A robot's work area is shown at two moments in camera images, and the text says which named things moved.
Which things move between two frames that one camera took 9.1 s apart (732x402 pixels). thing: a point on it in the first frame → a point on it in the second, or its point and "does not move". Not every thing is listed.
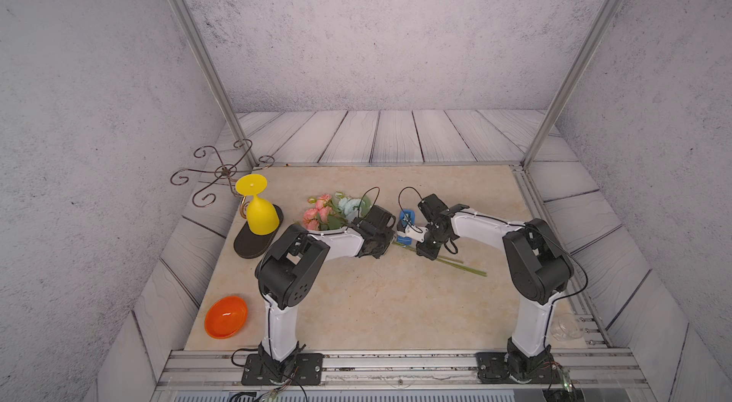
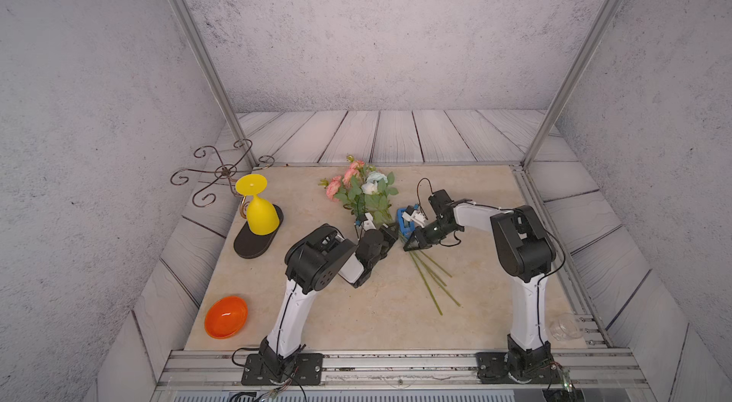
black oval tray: (250, 245) does not move
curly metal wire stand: (229, 170) does not move
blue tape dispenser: (407, 216) does not move
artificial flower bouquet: (338, 213) → (365, 190)
